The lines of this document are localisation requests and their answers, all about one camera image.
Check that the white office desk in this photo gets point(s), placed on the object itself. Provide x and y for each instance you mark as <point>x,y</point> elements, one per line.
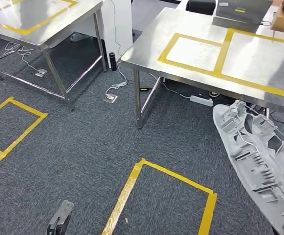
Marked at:
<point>117,29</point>

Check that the metal floor socket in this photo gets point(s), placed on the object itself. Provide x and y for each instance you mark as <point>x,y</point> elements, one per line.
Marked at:
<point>110,98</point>
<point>41,73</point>

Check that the dark left robot hand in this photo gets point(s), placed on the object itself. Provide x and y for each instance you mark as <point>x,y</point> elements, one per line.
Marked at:
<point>60,219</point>

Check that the black bottle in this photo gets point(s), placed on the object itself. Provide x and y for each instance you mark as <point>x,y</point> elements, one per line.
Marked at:
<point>112,61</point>

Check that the white power strip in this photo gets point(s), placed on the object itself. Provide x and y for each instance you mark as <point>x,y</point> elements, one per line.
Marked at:
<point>202,101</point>

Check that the stainless steel table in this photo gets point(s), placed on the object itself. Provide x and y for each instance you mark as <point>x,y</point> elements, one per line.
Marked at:
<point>46,32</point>

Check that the stainless steel workbench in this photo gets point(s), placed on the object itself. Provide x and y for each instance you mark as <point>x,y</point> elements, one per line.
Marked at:
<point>152,48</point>

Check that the grey plastic wheel hubcap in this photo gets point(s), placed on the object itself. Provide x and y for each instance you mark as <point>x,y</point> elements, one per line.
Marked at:
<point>229,142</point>

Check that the grey laptop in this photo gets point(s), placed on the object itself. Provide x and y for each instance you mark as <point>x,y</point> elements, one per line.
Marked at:
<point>242,13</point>

